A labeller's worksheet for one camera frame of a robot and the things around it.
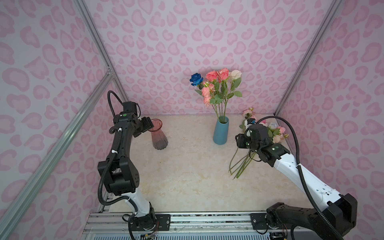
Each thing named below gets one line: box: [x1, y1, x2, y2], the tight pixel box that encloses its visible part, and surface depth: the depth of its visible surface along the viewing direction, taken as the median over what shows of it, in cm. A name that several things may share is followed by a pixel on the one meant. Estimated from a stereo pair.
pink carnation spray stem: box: [202, 81, 220, 122], surface depth 77 cm
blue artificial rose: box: [189, 73, 204, 86], surface depth 80 cm
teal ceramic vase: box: [213, 116, 230, 145], surface depth 95 cm
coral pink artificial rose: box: [206, 70, 221, 123], surface depth 82 cm
